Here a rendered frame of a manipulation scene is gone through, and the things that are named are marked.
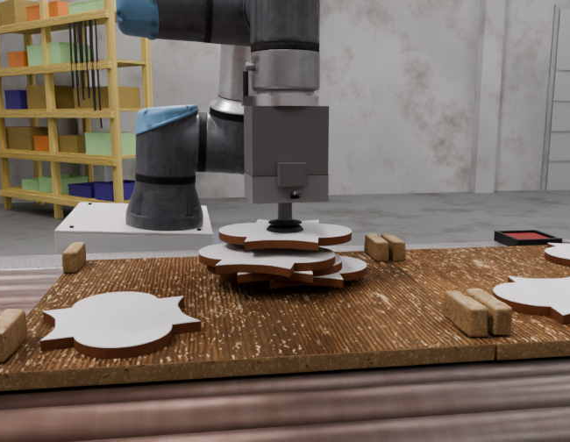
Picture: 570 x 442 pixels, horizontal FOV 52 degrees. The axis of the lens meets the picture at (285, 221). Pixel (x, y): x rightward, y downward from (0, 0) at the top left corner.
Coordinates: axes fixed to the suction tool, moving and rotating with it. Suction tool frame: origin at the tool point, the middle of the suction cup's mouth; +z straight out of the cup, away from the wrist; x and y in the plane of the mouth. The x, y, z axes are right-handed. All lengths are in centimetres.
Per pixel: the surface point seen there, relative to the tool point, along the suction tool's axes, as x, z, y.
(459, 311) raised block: -19.3, 2.9, 11.7
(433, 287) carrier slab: -6.4, 4.7, 15.5
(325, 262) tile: -7.1, 1.1, 2.9
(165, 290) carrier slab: -1.6, 4.7, -13.6
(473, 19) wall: 738, -150, 432
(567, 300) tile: -16.3, 3.7, 24.8
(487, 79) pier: 721, -66, 450
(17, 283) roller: 11.3, 6.5, -31.5
